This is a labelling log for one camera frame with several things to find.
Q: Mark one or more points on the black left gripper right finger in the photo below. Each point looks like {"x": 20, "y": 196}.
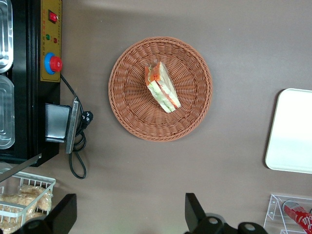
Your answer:
{"x": 195, "y": 214}

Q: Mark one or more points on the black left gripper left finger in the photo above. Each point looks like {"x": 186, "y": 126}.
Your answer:
{"x": 63, "y": 214}

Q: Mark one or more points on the triangle sandwich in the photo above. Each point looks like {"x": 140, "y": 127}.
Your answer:
{"x": 162, "y": 90}

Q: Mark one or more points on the round brown wicker basket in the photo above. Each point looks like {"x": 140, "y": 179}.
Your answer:
{"x": 136, "y": 117}

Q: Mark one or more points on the cream plastic tray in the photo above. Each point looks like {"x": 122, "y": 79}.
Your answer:
{"x": 292, "y": 134}

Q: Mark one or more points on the clear bag fried snacks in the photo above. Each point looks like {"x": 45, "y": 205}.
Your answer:
{"x": 9, "y": 202}
{"x": 34, "y": 195}

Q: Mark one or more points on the clear acrylic bottle rack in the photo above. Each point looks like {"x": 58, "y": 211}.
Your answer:
{"x": 274, "y": 212}

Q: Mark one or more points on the black power plug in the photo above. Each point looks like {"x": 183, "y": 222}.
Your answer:
{"x": 87, "y": 118}

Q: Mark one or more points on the red cola bottle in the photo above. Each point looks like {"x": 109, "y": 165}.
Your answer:
{"x": 302, "y": 219}

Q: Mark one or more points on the aluminium foil container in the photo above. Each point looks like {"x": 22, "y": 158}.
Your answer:
{"x": 6, "y": 48}
{"x": 6, "y": 117}

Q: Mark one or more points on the black fryer machine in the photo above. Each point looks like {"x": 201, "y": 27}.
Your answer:
{"x": 22, "y": 97}

